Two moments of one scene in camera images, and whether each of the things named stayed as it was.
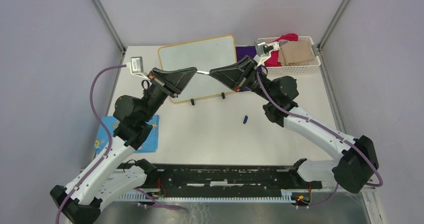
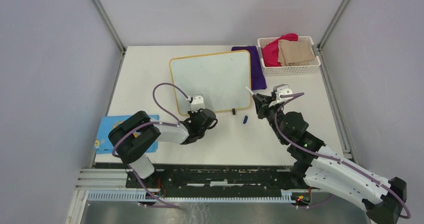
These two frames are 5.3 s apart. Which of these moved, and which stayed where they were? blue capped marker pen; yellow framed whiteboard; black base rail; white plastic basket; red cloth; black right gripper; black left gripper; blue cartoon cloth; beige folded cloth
Moved: blue capped marker pen; yellow framed whiteboard; black left gripper; black right gripper
Stayed: blue cartoon cloth; beige folded cloth; black base rail; red cloth; white plastic basket
